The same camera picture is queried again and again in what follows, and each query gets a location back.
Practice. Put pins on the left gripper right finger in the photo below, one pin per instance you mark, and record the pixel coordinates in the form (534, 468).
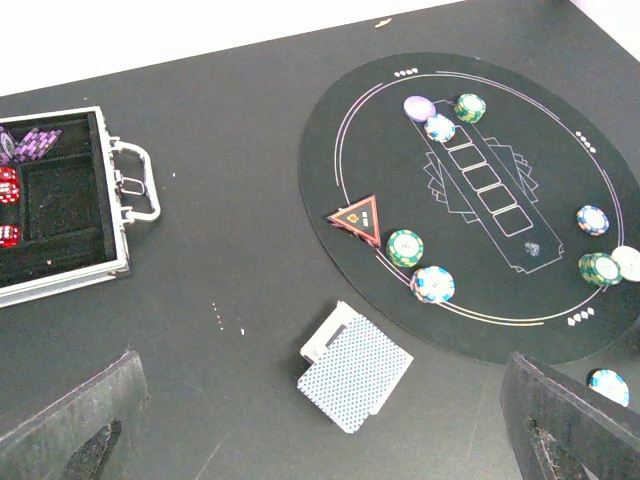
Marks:
(561, 429)

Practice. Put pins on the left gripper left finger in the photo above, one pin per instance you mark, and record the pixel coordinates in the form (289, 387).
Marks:
(91, 432)

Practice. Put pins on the blue white poker chip stack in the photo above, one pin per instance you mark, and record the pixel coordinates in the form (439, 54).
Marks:
(611, 385)

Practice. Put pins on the green chip stack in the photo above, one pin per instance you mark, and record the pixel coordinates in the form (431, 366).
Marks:
(404, 248)
(600, 269)
(470, 108)

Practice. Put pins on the white dealer button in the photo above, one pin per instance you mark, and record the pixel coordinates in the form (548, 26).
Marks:
(628, 259)

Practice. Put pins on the red triangular all-in button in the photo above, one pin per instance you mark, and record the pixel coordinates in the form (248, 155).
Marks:
(359, 219)

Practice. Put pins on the purple small blind button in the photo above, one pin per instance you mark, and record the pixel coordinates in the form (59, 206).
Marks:
(419, 108)

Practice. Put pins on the red dice in case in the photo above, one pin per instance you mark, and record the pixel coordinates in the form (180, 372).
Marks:
(10, 197)

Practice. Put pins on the aluminium poker chip case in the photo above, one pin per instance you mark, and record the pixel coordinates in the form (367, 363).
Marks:
(75, 204)

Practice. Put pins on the round black poker mat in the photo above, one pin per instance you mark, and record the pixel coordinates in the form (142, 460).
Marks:
(495, 206)

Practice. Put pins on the purple chips in case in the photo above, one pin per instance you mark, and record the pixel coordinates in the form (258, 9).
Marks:
(34, 145)

